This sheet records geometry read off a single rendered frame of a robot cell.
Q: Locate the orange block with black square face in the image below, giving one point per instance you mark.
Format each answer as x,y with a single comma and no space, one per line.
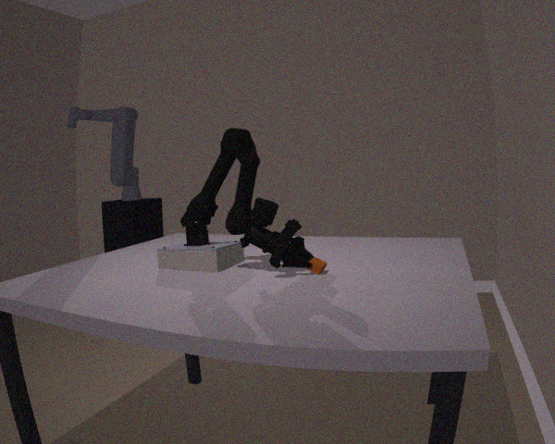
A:
318,266

